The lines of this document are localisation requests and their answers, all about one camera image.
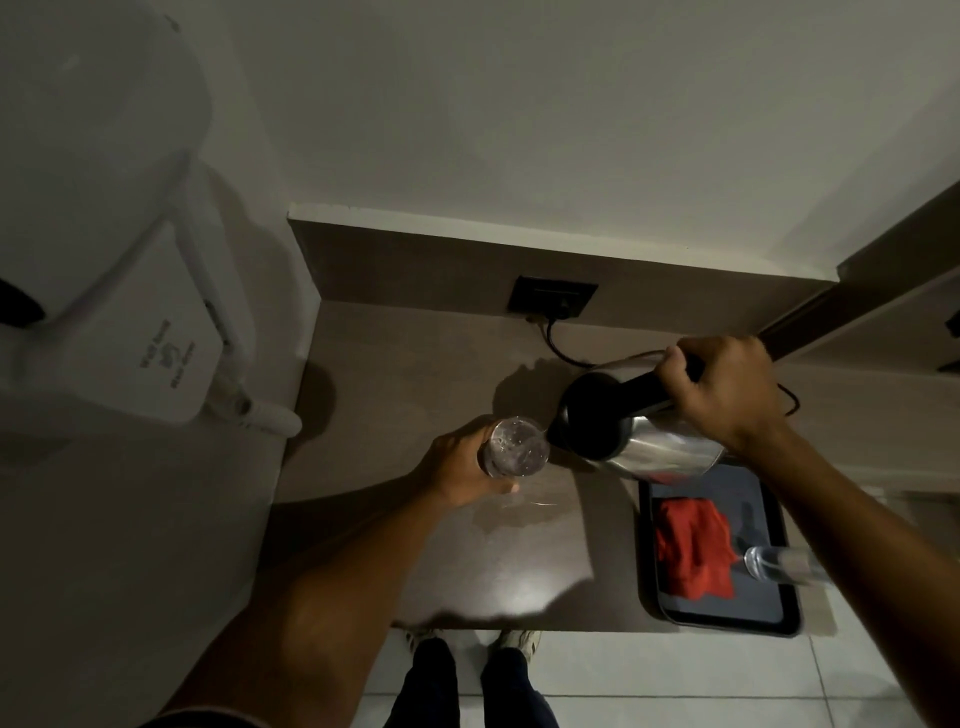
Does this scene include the brown wooden shelf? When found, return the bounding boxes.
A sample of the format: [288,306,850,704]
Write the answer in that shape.
[756,180,960,378]

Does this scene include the person's right forearm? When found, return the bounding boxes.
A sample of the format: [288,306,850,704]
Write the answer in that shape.
[738,421,960,728]

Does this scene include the black tray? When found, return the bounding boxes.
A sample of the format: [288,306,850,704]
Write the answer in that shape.
[636,460,804,639]

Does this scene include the person's left shoe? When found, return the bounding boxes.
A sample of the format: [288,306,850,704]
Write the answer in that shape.
[405,628,451,660]

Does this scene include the black power cable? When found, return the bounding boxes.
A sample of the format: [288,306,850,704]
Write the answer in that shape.
[543,316,802,419]

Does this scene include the black wall socket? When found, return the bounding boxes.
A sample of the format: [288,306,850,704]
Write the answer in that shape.
[507,275,600,321]

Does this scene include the white pipe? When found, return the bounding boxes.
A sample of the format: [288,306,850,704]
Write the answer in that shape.
[171,159,305,441]

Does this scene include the person's dark trousers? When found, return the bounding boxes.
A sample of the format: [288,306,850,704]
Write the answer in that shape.
[384,637,561,728]

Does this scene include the red cloth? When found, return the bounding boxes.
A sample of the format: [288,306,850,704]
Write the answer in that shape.
[654,495,741,602]

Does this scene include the clear drinking glass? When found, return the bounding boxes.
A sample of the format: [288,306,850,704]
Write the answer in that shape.
[478,416,552,481]
[741,545,835,588]

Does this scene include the person's left hand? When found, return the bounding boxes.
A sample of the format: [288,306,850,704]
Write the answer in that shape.
[414,418,520,513]

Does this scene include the person's right shoe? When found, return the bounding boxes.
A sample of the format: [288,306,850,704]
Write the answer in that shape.
[489,629,543,665]

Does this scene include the steel kettle with black handle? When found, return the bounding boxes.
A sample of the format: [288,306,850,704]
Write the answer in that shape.
[545,352,727,486]

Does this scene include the person's right hand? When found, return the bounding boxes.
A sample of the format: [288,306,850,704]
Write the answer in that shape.
[654,334,790,456]

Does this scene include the white wall appliance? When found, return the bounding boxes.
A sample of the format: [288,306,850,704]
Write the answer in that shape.
[0,0,305,470]

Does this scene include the person's shoe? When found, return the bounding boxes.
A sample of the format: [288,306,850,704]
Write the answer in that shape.
[489,629,543,665]
[405,628,451,660]

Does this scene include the person's left forearm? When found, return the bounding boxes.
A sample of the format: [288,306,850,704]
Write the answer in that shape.
[159,480,453,728]

